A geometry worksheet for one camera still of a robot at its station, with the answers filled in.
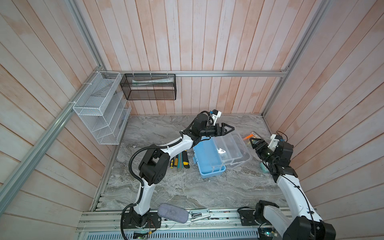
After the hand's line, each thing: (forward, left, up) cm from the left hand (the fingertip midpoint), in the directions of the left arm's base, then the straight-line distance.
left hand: (231, 132), depth 79 cm
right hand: (-2, -12, -5) cm, 13 cm away
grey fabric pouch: (-35, +31, -21) cm, 51 cm away
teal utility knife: (-6, +29, -23) cm, 37 cm away
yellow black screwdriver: (-6, +34, -22) cm, 41 cm away
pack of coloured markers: (+16, -24, -23) cm, 37 cm away
